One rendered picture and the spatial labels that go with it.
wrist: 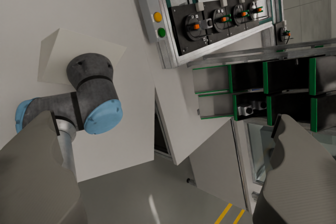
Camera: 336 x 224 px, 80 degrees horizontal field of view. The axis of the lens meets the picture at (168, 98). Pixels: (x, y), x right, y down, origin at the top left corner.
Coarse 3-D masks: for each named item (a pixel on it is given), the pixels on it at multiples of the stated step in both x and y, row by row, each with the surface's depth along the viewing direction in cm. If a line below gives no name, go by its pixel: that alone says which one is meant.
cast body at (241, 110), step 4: (240, 104) 99; (244, 104) 98; (248, 104) 97; (236, 108) 98; (240, 108) 98; (244, 108) 95; (248, 108) 94; (240, 112) 98; (244, 112) 95; (248, 112) 94; (252, 112) 96
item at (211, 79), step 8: (224, 64) 106; (192, 72) 108; (200, 72) 108; (208, 72) 108; (216, 72) 108; (224, 72) 108; (200, 80) 109; (208, 80) 109; (216, 80) 108; (224, 80) 108; (200, 88) 109; (208, 88) 109; (216, 88) 109; (224, 88) 108
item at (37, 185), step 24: (48, 120) 10; (24, 144) 9; (48, 144) 9; (0, 168) 7; (24, 168) 7; (48, 168) 7; (0, 192) 7; (24, 192) 7; (48, 192) 7; (72, 192) 7; (0, 216) 6; (24, 216) 6; (48, 216) 6; (72, 216) 6
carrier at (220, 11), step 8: (216, 0) 123; (224, 0) 126; (208, 8) 118; (216, 8) 121; (224, 8) 130; (208, 16) 119; (216, 16) 121; (224, 16) 120; (216, 24) 121; (224, 24) 127; (208, 32) 119; (216, 32) 125; (224, 32) 131; (208, 40) 120; (216, 40) 125
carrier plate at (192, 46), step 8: (168, 8) 99; (176, 8) 101; (184, 8) 104; (192, 8) 109; (176, 16) 101; (184, 16) 105; (200, 16) 114; (176, 24) 101; (176, 32) 101; (176, 40) 103; (184, 40) 106; (200, 40) 115; (192, 48) 110
